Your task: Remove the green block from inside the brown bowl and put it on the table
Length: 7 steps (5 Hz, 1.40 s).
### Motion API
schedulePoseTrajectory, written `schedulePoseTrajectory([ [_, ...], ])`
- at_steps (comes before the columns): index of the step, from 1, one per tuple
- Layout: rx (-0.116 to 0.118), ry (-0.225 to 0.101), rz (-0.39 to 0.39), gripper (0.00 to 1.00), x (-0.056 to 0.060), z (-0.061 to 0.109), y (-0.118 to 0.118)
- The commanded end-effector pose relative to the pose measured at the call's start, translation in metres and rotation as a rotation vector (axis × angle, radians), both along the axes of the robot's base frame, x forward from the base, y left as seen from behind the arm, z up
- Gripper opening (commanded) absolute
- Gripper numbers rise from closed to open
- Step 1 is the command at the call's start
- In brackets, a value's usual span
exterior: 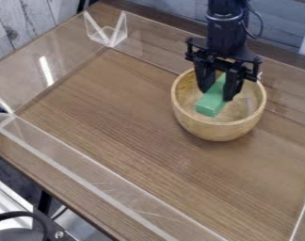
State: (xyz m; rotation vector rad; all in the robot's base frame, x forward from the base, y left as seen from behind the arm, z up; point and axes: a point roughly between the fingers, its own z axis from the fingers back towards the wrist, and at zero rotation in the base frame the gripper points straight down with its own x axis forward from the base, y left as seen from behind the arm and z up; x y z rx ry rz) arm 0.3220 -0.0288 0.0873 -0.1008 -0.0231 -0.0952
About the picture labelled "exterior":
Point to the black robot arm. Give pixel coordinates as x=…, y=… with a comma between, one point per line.
x=229, y=8

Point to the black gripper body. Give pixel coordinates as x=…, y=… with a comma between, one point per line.
x=224, y=47

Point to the clear acrylic corner bracket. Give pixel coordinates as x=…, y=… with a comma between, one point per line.
x=106, y=33

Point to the black table leg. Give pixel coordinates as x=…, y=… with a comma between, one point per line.
x=45, y=202

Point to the green rectangular block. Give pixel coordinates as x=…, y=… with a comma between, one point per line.
x=212, y=103

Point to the clear acrylic wall panel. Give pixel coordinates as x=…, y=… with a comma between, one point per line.
x=111, y=202

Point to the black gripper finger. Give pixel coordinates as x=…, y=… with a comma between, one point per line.
x=234, y=84
x=205, y=73

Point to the brown wooden bowl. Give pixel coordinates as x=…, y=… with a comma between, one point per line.
x=237, y=118

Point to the black metal clamp base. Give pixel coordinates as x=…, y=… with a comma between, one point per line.
x=49, y=229

